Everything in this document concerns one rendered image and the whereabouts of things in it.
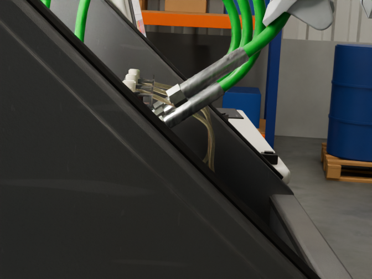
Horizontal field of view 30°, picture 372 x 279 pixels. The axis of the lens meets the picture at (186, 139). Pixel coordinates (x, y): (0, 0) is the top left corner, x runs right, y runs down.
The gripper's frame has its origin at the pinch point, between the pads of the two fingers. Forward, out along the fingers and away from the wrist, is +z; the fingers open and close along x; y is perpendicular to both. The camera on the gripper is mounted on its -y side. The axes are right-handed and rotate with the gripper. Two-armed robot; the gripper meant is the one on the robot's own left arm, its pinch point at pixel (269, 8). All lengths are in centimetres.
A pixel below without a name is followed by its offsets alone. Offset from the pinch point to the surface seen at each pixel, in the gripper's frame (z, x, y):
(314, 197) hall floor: 148, 362, 150
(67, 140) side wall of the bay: 5.6, -38.8, -6.0
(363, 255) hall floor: 110, 253, 153
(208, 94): 13.2, 3.2, 2.8
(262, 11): 2.4, 6.9, 0.4
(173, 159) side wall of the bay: 2.3, -37.4, -0.7
